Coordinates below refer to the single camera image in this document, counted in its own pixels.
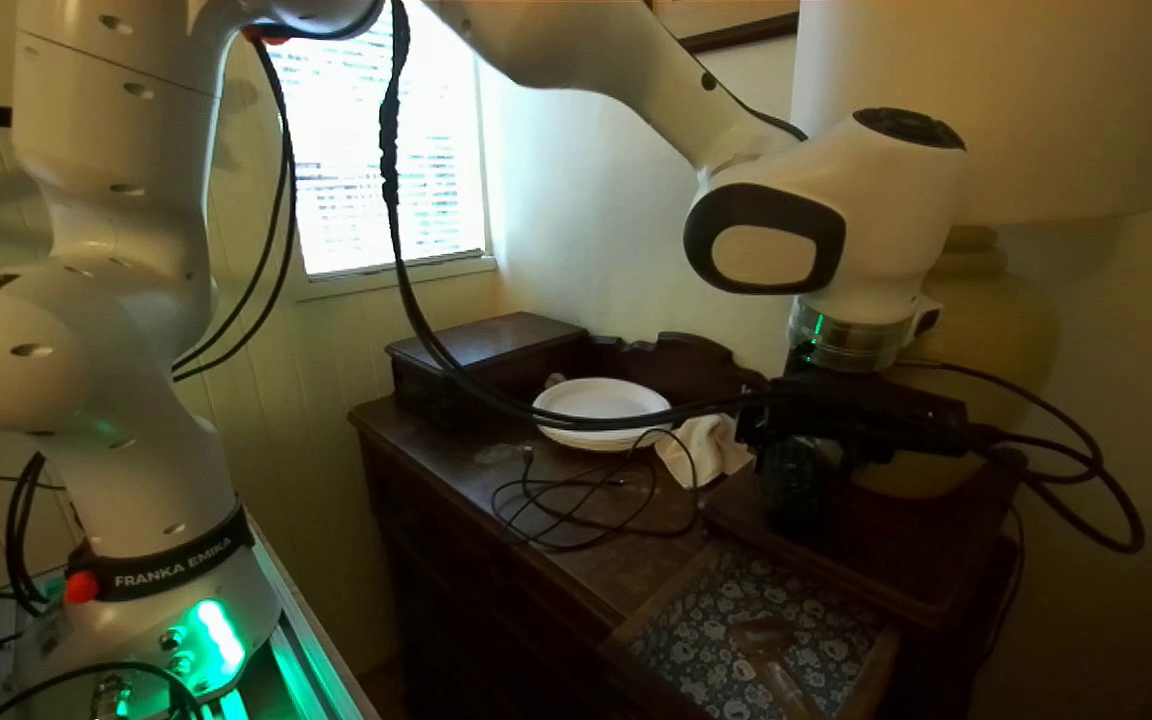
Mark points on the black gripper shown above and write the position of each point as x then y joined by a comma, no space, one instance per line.
818,429

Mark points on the window with blinds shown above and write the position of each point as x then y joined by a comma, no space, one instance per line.
333,96

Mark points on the dark wooden dresser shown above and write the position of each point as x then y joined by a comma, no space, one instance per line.
514,556

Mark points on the dark wooden box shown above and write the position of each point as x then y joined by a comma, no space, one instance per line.
505,357

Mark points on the cream crumpled cloth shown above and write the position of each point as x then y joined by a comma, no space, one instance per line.
703,451

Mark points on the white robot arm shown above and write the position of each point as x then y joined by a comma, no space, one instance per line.
119,113

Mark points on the white paper plate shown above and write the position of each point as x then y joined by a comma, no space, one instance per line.
597,415

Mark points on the open drawer with floral liner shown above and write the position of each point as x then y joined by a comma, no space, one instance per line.
746,636

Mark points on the white lamp shade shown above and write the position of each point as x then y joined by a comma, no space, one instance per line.
1052,96

